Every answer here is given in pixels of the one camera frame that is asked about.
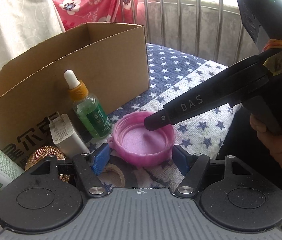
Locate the black electrical tape roll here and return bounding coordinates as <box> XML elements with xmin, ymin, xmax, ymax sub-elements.
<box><xmin>98</xmin><ymin>155</ymin><xmax>138</xmax><ymax>192</ymax></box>

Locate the pink plastic lid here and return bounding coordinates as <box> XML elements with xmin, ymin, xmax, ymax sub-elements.
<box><xmin>107</xmin><ymin>111</ymin><xmax>176</xmax><ymax>167</ymax></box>

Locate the white wall charger plug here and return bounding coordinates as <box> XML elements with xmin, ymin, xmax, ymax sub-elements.
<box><xmin>49</xmin><ymin>114</ymin><xmax>90</xmax><ymax>159</ymax></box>

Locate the green dropper bottle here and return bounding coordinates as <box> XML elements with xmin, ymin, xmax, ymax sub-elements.
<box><xmin>64</xmin><ymin>70</ymin><xmax>112</xmax><ymax>139</ymax></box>

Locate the rose gold lidded jar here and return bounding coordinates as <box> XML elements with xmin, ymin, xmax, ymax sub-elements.
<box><xmin>24</xmin><ymin>146</ymin><xmax>67</xmax><ymax>171</ymax></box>

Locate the brown cardboard box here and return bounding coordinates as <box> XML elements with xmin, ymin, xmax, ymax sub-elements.
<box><xmin>0</xmin><ymin>23</ymin><xmax>149</xmax><ymax>167</ymax></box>

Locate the blue white star cloth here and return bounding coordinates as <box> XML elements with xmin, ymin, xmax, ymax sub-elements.
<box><xmin>0</xmin><ymin>52</ymin><xmax>245</xmax><ymax>239</ymax></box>

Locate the metal window railing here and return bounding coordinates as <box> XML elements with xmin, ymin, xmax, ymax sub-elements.
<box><xmin>135</xmin><ymin>0</ymin><xmax>258</xmax><ymax>66</ymax></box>

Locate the red floral cloth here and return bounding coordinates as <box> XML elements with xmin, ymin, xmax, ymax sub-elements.
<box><xmin>52</xmin><ymin>0</ymin><xmax>138</xmax><ymax>30</ymax></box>

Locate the white patterned curtain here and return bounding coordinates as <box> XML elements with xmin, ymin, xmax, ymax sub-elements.
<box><xmin>0</xmin><ymin>0</ymin><xmax>65</xmax><ymax>70</ymax></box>

